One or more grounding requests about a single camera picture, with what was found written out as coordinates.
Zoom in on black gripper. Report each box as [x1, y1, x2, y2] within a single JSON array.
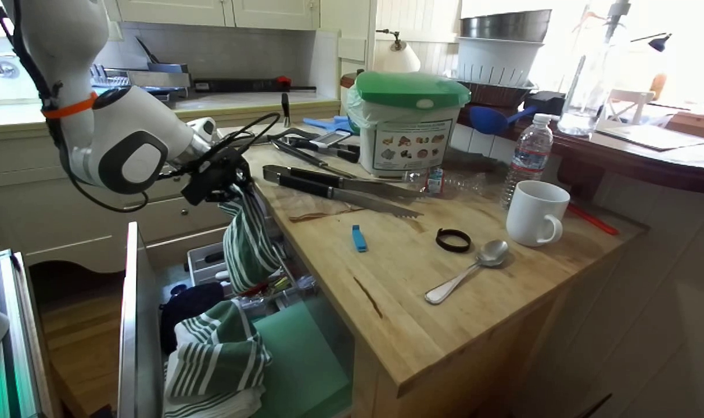
[[182, 139, 254, 210]]

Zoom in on green white striped towel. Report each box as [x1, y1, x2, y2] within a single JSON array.
[[163, 300, 274, 418], [221, 183, 292, 302]]

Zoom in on open kitchen drawer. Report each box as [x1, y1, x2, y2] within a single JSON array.
[[117, 183, 361, 418]]

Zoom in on clear utensil organizer tray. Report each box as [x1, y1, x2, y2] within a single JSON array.
[[184, 240, 318, 311]]

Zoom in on long black tool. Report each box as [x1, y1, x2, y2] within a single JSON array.
[[189, 74, 320, 98]]

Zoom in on blue cloth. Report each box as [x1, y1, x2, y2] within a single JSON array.
[[303, 115, 361, 135]]

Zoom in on dark navy cloth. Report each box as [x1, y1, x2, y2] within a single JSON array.
[[157, 281, 231, 355]]

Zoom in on small blue plastic item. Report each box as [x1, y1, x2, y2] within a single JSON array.
[[348, 224, 372, 255]]

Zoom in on clear container green lid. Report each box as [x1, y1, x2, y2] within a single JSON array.
[[344, 70, 475, 182]]

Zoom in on cream upper cabinets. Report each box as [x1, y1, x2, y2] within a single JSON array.
[[105, 0, 323, 32]]

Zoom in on cream cabinets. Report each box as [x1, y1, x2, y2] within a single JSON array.
[[105, 0, 323, 32], [0, 101, 347, 263]]

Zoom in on small clear jar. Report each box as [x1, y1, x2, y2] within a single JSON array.
[[425, 166, 445, 197]]

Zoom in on white table lamp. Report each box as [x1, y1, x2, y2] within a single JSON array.
[[372, 27, 422, 77]]

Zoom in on cream lower cabinets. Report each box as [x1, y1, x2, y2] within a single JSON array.
[[0, 101, 347, 263]]

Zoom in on metal spoon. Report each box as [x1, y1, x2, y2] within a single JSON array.
[[422, 238, 513, 307]]

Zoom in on white ceramic mug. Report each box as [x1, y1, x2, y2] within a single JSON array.
[[504, 178, 573, 252]]

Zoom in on clear plastic water bottle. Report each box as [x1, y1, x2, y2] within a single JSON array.
[[512, 111, 563, 196]]

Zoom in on red pen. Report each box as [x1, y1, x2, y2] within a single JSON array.
[[564, 202, 626, 240]]

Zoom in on tall clear pump bottle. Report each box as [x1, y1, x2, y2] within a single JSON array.
[[557, 0, 634, 139]]

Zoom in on black desk lamp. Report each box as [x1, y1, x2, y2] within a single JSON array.
[[627, 30, 675, 55]]

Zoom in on black handled knife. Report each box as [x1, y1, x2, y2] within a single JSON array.
[[261, 163, 425, 220]]

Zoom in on black ring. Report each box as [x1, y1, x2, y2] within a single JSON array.
[[432, 226, 475, 255]]

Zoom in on aluminum robot stand frame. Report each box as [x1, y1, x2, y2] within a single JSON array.
[[0, 247, 57, 418]]

